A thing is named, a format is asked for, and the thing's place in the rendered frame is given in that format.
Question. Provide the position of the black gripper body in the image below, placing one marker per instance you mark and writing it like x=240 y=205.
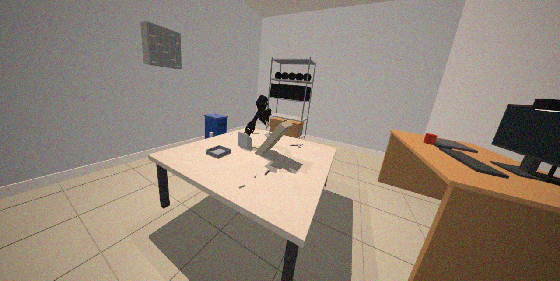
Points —
x=261 y=114

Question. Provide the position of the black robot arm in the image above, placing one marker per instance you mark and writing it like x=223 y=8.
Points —
x=261 y=102

